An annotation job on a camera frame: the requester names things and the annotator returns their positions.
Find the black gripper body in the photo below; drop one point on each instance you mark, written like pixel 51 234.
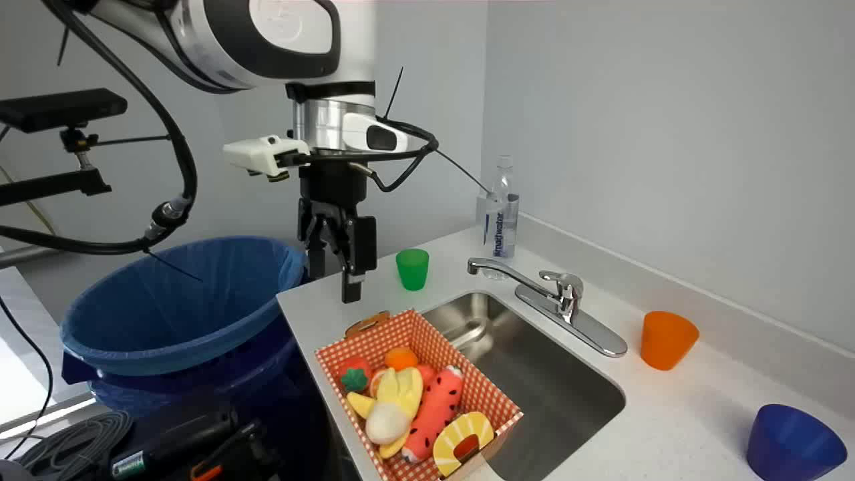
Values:
pixel 333 183

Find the black tool with orange trigger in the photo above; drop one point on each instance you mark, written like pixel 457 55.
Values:
pixel 203 443

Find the yellow plush banana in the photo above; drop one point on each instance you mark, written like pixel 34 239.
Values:
pixel 398 397

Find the clear plastic water bottle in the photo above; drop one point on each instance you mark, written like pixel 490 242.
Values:
pixel 500 216

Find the stainless steel sink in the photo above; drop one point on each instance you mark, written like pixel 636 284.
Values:
pixel 544 382

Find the dark blue trash bin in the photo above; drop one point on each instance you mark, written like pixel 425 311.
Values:
pixel 214 382

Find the yellow plush fruit slice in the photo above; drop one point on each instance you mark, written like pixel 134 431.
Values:
pixel 462 434

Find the orange plastic cup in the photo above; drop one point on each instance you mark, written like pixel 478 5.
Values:
pixel 669 339

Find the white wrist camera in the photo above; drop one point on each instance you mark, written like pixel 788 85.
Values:
pixel 263 154

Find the orange toy ball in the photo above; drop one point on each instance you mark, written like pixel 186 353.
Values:
pixel 402 358

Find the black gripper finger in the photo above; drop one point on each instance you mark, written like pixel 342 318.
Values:
pixel 315 255
pixel 358 255

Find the red toy fruit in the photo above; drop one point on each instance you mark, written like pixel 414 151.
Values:
pixel 349 365

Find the green plastic cup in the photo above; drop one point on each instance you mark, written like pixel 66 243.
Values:
pixel 413 268

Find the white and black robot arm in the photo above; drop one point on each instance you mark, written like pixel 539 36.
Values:
pixel 223 36

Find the red checkered basket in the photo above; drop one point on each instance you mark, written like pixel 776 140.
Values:
pixel 484 391

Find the green toy ball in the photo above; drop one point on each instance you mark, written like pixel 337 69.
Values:
pixel 357 379

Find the blue plastic cup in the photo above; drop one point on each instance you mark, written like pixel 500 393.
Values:
pixel 792 443

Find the chrome sink tap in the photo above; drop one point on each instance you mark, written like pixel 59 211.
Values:
pixel 571 296

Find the red plush watermelon slice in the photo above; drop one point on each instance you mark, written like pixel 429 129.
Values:
pixel 436 411

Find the black camera on stand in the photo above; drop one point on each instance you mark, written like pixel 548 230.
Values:
pixel 55 107

